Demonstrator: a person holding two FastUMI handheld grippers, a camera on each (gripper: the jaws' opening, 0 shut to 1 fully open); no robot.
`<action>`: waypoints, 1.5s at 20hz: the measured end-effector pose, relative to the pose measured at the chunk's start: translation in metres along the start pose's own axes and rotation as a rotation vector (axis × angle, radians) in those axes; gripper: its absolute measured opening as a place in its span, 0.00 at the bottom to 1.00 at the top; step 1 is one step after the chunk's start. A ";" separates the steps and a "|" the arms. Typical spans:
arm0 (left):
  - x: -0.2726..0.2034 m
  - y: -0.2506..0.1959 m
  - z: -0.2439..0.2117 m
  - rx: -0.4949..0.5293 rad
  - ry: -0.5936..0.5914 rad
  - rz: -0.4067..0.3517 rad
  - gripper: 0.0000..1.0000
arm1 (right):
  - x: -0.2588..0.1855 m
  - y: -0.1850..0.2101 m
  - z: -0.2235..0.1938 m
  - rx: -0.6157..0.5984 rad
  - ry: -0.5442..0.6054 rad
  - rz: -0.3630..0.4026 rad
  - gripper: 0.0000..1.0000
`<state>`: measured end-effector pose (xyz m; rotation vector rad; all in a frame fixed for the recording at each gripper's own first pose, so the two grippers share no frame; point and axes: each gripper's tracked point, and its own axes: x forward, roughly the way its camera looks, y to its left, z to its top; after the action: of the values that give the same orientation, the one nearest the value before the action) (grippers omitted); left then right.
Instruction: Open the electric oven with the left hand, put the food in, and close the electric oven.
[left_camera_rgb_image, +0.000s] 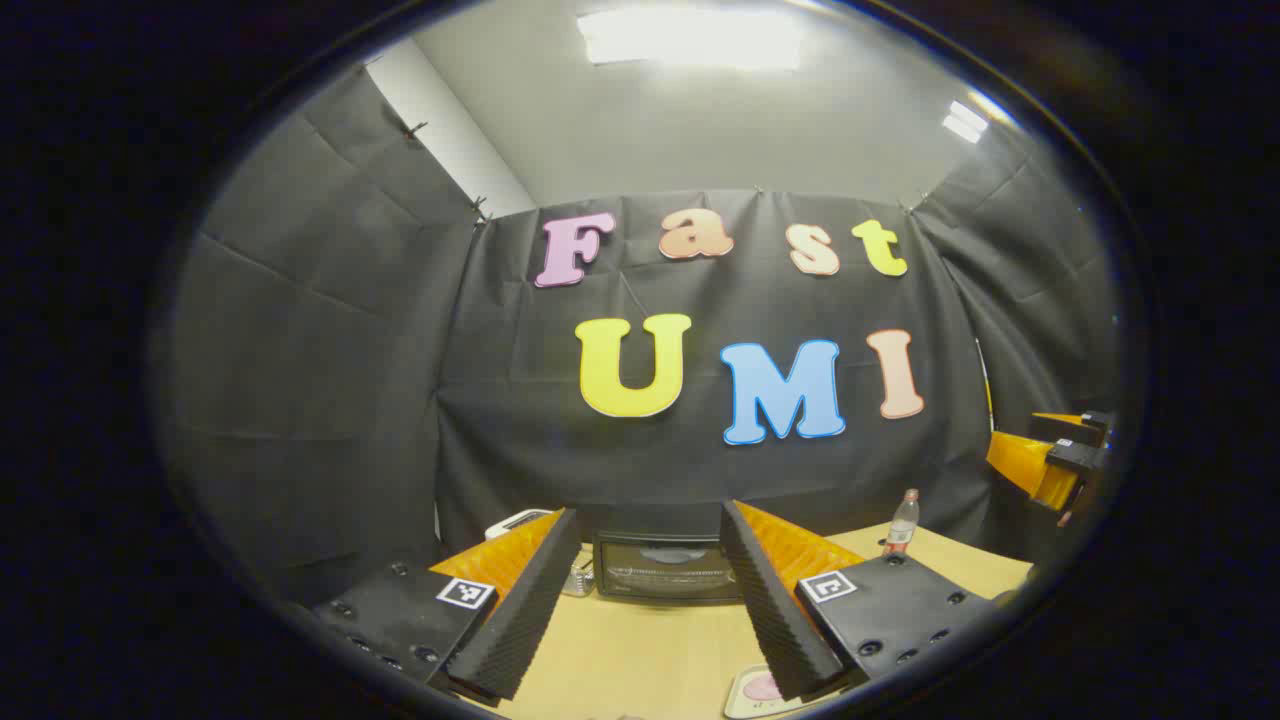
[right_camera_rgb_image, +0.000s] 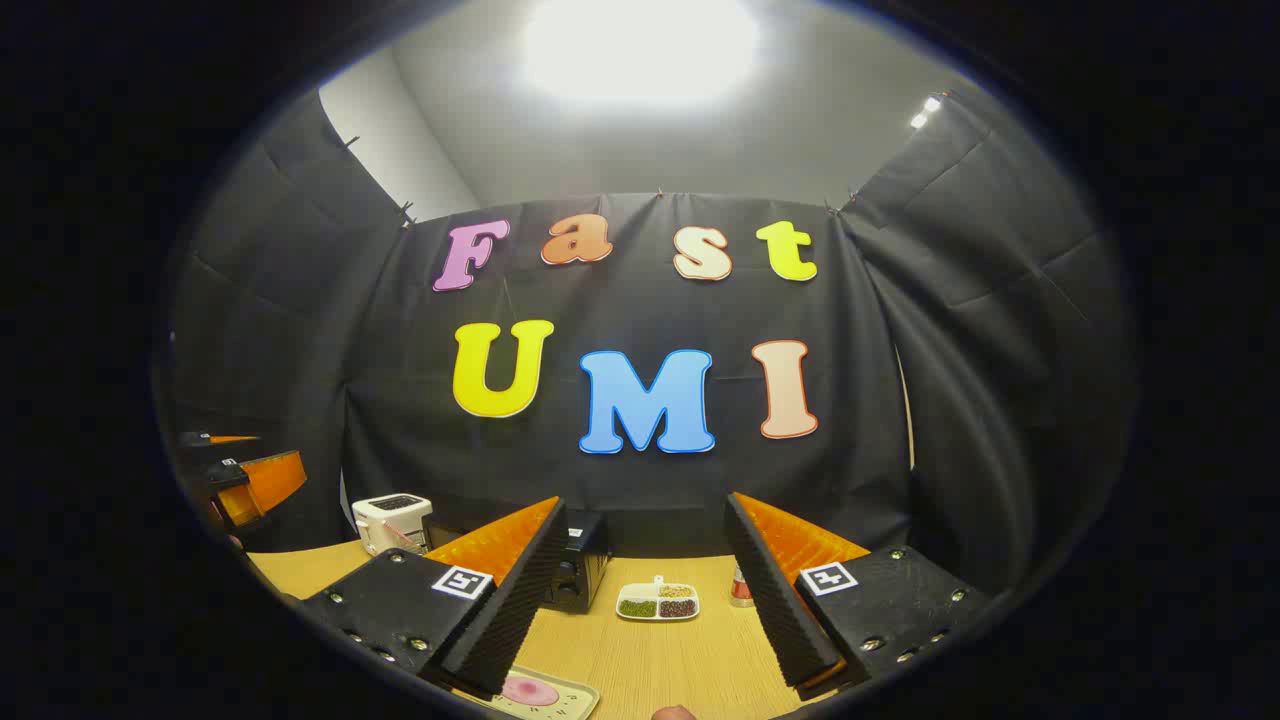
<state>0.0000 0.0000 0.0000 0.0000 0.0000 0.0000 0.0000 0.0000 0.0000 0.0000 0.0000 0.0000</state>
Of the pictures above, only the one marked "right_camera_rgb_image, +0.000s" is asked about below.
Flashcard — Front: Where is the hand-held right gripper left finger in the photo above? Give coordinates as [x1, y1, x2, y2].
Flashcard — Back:
[298, 496, 570, 699]

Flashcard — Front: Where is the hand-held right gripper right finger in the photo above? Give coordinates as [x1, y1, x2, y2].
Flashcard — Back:
[724, 491, 992, 702]

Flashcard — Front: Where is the black electric oven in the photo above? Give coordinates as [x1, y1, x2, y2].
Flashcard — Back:
[422, 508, 612, 614]

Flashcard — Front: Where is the pink round food slice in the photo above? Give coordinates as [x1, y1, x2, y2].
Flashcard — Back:
[500, 675, 561, 708]

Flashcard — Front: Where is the beige patterned plate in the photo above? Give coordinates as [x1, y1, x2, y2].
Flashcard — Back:
[470, 664, 602, 720]

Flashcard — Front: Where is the white divided bean dish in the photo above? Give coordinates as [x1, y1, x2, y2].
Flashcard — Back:
[615, 575, 701, 623]

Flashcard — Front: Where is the white toaster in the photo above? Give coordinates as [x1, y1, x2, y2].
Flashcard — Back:
[351, 492, 434, 557]

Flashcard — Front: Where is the black backdrop cloth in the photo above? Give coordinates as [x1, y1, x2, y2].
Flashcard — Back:
[165, 90, 1136, 601]

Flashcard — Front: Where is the ceiling light panel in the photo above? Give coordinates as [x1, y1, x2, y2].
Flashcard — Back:
[520, 0, 761, 107]

